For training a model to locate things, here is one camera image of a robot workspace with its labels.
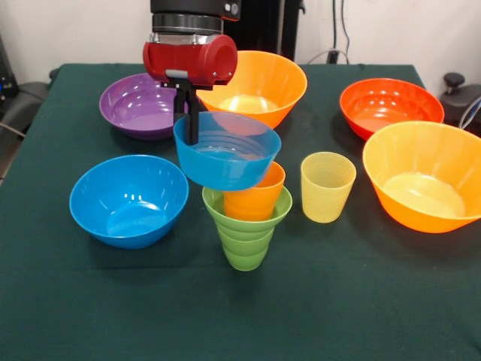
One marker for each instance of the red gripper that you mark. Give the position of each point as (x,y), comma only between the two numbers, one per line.
(189,62)

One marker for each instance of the shallow translucent blue bowl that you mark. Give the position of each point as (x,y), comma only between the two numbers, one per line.
(221,171)

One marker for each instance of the green plastic bowl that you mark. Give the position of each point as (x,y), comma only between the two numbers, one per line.
(214,207)

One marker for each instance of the round blue plastic bowl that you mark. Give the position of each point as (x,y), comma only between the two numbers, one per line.
(127,210)

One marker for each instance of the orange plastic cup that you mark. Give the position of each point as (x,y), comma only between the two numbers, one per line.
(255,205)

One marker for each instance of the green plastic cup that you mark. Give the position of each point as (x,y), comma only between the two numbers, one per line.
(246,255)

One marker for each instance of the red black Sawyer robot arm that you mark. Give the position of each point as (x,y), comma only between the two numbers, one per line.
(189,15)

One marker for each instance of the purple plastic bowl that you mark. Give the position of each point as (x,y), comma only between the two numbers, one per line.
(139,109)

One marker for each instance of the large orange plastic bowl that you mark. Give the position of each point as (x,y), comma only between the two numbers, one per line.
(270,79)
(421,188)

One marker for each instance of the black office chair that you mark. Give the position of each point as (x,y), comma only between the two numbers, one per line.
(26,94)

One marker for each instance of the yellow plastic cup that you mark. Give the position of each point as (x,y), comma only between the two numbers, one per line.
(327,203)

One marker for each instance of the black computer case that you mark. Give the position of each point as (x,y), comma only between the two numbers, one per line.
(5,75)

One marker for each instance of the red plastic bowl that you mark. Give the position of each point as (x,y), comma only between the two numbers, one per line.
(391,105)

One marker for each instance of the dark green tablecloth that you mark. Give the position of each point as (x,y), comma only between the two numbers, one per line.
(300,301)

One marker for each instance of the black chair with knob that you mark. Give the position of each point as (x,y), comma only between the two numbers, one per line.
(462,97)

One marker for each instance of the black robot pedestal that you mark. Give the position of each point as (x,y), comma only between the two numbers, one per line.
(270,26)

